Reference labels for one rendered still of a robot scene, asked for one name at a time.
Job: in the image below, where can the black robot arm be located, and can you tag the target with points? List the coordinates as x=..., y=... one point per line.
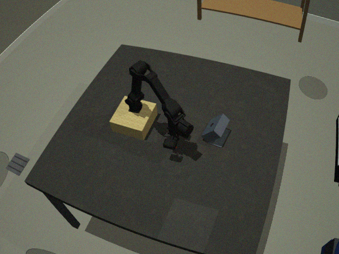
x=170, y=107

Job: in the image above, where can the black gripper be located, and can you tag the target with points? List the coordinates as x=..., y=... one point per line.
x=171, y=141

